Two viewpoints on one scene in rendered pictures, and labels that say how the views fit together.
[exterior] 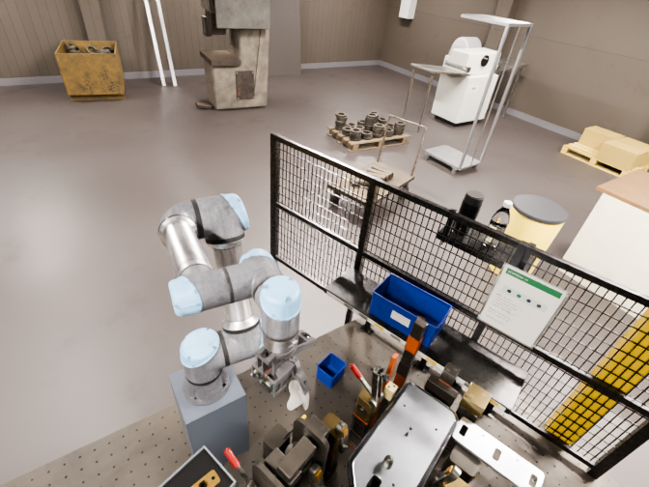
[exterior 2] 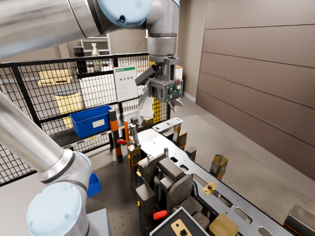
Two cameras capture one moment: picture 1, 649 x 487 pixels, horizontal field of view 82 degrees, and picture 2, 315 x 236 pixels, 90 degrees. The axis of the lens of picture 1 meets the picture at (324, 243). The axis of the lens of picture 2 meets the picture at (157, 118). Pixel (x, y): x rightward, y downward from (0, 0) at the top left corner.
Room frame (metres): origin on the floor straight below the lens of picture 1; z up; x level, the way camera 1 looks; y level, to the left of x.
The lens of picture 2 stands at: (0.38, 0.51, 1.69)
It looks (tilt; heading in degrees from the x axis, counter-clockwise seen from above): 28 degrees down; 286
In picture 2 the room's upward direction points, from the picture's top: straight up
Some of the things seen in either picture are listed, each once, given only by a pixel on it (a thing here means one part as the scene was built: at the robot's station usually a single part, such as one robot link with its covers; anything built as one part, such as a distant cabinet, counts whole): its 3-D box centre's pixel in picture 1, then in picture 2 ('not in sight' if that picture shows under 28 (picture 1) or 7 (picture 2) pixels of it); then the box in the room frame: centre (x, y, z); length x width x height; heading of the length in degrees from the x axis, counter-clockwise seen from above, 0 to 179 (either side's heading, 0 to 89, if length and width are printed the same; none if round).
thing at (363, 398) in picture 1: (359, 418); (133, 168); (0.75, -0.21, 0.87); 0.10 x 0.07 x 0.35; 54
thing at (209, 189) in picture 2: not in sight; (209, 187); (0.27, -0.08, 1.01); 0.08 x 0.04 x 0.01; 54
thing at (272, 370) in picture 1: (277, 360); (163, 78); (0.48, 0.07, 1.58); 0.09 x 0.08 x 0.12; 144
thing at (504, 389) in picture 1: (416, 329); (104, 126); (1.11, -0.45, 1.02); 0.90 x 0.22 x 0.03; 54
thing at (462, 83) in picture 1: (465, 87); not in sight; (7.41, -2.29, 0.62); 2.62 x 0.65 x 1.24; 127
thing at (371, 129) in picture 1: (369, 127); not in sight; (5.92, -0.51, 0.20); 1.17 x 0.77 x 0.40; 125
